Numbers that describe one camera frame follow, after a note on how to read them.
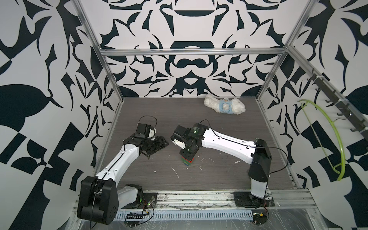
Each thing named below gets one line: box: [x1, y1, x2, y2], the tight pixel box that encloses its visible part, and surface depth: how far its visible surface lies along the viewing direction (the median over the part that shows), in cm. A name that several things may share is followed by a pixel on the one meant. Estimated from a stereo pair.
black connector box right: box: [252, 212, 267, 225], surface depth 73 cm
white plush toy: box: [204, 94, 246, 115], surface depth 107 cm
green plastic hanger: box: [297, 99, 351, 182], surface depth 63 cm
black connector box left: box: [126, 214, 144, 219], surface depth 74 cm
